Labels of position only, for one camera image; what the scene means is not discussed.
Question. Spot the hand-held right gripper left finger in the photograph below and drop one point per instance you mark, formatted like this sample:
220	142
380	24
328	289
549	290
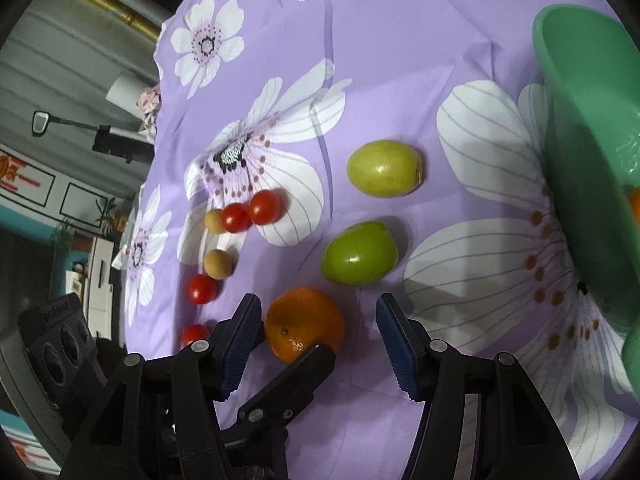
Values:
240	345

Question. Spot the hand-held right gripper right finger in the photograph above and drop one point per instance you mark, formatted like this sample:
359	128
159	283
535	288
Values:
398	352

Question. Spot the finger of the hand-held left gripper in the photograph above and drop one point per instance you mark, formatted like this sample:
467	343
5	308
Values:
295	385

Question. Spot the orange mandarin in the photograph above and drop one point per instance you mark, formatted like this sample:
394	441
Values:
300	320

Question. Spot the green jujube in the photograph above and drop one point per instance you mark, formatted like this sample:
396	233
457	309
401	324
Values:
385	167
357	255

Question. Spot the red cherry tomato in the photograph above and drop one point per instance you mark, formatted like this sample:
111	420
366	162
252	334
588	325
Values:
235	218
194	334
202	289
263	206

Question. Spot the green plastic bowl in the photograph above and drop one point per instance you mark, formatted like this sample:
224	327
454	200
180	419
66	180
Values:
580	135

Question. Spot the white cabinet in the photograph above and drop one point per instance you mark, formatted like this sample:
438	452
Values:
101	272

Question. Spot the tan longan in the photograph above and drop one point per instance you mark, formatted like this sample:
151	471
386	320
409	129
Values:
214	221
218	263

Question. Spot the potted plant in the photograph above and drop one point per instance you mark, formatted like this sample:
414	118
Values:
107	215

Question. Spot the black device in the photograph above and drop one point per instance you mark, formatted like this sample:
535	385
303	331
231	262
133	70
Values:
120	144

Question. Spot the pink patterned cloth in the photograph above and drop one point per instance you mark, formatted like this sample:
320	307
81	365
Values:
149	105

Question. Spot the white lampshade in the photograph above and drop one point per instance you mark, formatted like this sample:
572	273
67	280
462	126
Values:
123	91

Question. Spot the purple floral cloth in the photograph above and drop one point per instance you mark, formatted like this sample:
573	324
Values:
375	85

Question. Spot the gold pipe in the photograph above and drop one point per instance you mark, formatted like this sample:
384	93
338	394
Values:
100	2

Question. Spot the red wall decoration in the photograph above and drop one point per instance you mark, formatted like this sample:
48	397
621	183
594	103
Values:
15	172

